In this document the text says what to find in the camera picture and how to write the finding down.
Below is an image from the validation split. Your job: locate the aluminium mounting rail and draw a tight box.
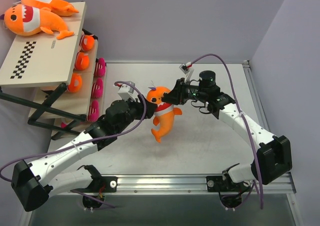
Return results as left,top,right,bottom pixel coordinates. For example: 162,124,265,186
49,172,297,196

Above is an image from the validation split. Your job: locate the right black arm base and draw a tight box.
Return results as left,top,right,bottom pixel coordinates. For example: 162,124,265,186
205,163,253,212

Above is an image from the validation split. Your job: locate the white pink plush on shelf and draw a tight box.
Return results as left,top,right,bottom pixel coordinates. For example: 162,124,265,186
94,57,107,78

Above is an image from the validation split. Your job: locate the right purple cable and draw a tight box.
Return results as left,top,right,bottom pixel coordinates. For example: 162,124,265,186
189,53,265,210

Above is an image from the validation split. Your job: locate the cream tiered shelf black frame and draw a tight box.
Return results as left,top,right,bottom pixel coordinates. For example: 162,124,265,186
0,1,98,140

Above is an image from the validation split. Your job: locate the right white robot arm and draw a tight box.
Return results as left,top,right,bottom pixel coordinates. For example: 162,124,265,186
162,70,293,191

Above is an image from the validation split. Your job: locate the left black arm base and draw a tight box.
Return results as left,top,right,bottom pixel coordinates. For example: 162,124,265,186
70,165,118,213

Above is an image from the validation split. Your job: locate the orange shark plush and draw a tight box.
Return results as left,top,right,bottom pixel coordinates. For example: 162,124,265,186
0,4,74,40
19,0,79,17
146,85,183,143

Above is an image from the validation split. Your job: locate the white pink glasses plush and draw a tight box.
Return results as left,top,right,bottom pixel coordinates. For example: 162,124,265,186
60,99,100,128
91,78,104,99

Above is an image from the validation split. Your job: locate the black haired doll plush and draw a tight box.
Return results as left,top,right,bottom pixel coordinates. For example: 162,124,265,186
67,73,83,93
79,31,95,52
74,51,90,71

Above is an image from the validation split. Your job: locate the aluminium table side rail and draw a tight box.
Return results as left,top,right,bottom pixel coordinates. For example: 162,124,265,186
240,62,270,131

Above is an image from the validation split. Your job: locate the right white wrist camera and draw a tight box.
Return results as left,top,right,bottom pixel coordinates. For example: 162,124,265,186
179,62,194,84

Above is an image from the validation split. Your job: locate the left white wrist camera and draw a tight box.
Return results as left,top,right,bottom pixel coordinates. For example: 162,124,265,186
114,81,136,102

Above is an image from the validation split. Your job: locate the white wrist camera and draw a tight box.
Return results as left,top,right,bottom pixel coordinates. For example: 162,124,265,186
114,81,136,102
179,62,194,84

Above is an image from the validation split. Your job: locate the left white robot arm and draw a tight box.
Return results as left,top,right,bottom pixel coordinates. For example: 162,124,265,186
11,96,157,212

